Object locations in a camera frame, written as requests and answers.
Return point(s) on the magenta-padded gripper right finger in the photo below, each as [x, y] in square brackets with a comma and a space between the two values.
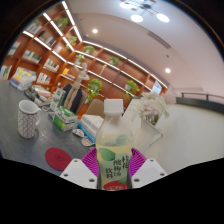
[150, 171]

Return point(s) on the tan upholstered chair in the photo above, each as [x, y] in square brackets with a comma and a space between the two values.
[96, 108]

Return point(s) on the clear drink bottle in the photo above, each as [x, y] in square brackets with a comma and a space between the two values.
[114, 146]

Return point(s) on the wooden wall shelf unit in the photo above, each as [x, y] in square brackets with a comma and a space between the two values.
[43, 50]

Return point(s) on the pale pink flower bouquet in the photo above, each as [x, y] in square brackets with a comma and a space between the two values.
[151, 105]

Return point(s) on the dark metal handrail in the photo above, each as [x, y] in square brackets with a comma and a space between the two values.
[203, 96]

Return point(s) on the wooden artist mannequin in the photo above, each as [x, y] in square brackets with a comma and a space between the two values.
[81, 75]

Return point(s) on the ceiling air vent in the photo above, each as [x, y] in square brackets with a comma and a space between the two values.
[159, 40]

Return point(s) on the branched ceiling lamp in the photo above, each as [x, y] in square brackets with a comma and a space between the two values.
[146, 11]

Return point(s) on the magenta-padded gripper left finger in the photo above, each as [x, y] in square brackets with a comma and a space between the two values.
[78, 173]

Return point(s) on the flat round red coaster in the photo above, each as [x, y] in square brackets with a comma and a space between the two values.
[58, 159]

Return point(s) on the dark magazine stack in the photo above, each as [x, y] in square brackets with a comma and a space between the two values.
[39, 95]

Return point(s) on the recessed ceiling spotlight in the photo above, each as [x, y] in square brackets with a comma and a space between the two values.
[167, 70]
[95, 30]

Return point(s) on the small green and white carton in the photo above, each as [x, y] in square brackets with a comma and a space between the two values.
[57, 100]

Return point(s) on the green and white tissue box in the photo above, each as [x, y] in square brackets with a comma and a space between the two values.
[65, 119]

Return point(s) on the white mug, grey triangle pattern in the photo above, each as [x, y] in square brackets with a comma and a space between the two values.
[26, 123]

